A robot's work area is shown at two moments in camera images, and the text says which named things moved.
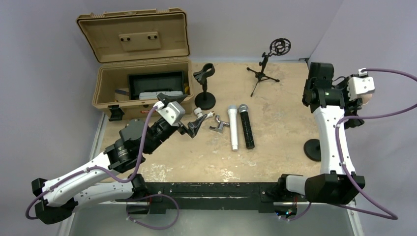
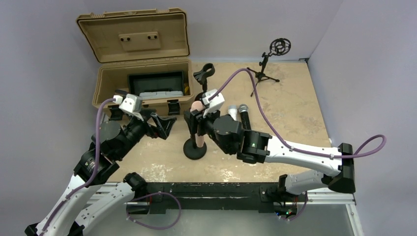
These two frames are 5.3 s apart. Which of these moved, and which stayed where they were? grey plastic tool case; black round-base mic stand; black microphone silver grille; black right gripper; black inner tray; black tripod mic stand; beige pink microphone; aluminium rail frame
Moved: black right gripper; beige pink microphone
Stayed: black round-base mic stand; black inner tray; aluminium rail frame; grey plastic tool case; black microphone silver grille; black tripod mic stand
